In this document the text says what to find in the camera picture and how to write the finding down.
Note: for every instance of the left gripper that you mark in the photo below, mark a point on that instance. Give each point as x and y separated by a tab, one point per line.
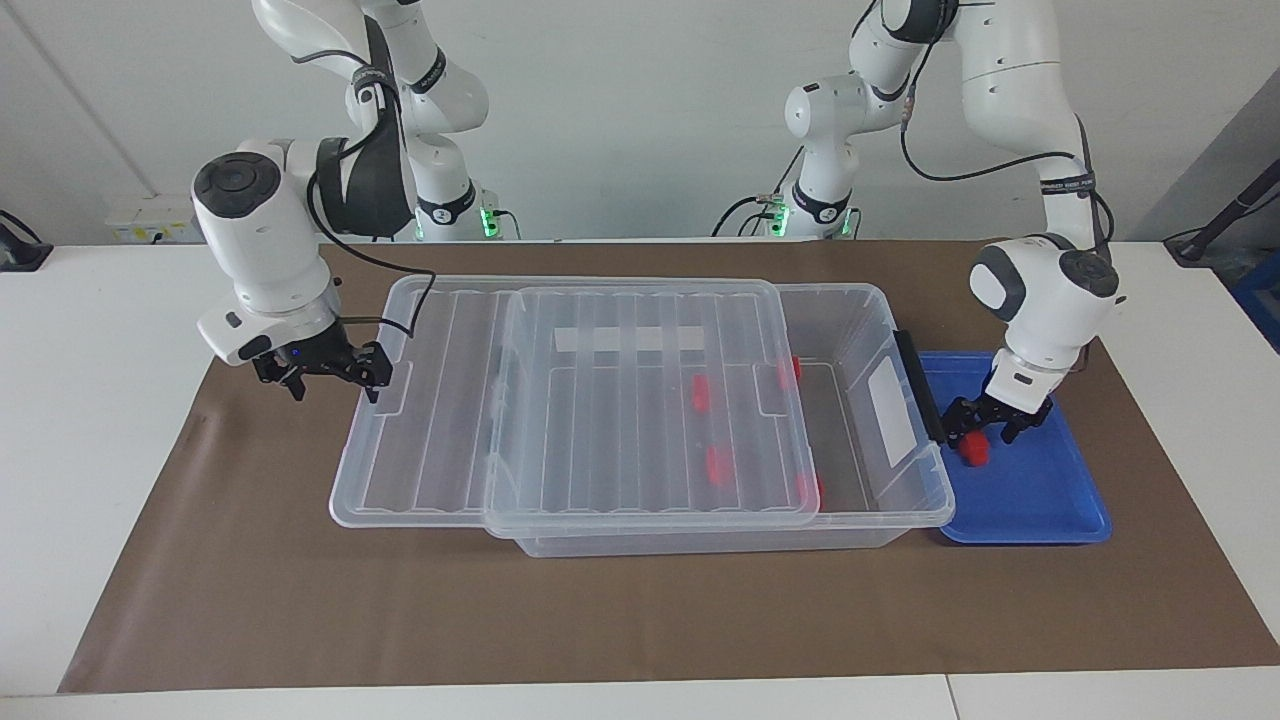
1018	405

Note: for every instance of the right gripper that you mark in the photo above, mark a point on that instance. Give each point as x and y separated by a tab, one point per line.
310	355

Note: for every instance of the red block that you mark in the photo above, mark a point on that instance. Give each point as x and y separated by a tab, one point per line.
701	394
719	466
790	372
810	488
976	452

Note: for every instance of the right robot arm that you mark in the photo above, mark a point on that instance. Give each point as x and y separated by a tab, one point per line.
270	250

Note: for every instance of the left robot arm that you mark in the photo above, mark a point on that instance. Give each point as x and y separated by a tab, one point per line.
1045	300

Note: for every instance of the clear plastic box lid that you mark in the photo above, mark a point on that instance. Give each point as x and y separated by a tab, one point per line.
430	430

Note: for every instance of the clear plastic storage box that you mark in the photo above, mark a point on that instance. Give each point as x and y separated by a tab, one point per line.
860	470

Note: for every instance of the blue plastic tray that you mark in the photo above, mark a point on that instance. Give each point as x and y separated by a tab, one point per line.
1030	490

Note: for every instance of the white power strip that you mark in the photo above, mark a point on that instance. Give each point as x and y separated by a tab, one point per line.
150	225

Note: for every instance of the black stand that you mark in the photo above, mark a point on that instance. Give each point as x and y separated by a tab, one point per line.
1225	212
22	252

